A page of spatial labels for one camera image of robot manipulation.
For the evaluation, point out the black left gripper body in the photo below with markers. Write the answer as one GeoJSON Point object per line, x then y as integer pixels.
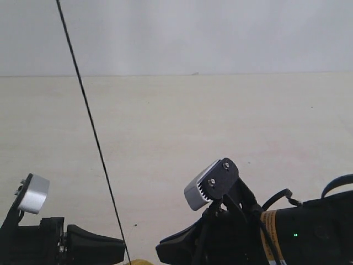
{"type": "Point", "coordinates": [34, 244]}

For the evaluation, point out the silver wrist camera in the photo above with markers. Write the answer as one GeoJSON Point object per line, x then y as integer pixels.
{"type": "Point", "coordinates": [220, 182]}
{"type": "Point", "coordinates": [29, 198]}

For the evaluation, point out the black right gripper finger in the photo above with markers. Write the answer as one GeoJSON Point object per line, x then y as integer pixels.
{"type": "Point", "coordinates": [184, 247]}

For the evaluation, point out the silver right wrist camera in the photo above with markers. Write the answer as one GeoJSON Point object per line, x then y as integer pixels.
{"type": "Point", "coordinates": [220, 182]}

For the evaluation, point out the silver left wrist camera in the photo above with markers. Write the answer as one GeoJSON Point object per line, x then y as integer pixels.
{"type": "Point", "coordinates": [29, 198]}

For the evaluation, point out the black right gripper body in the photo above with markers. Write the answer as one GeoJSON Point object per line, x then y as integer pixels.
{"type": "Point", "coordinates": [222, 239]}

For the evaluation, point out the yellow tennis ball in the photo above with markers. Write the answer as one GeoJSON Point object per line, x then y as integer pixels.
{"type": "Point", "coordinates": [140, 262]}

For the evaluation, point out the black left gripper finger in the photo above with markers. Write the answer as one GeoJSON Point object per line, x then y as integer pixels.
{"type": "Point", "coordinates": [84, 247]}

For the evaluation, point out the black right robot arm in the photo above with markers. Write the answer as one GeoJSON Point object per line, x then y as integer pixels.
{"type": "Point", "coordinates": [317, 231]}

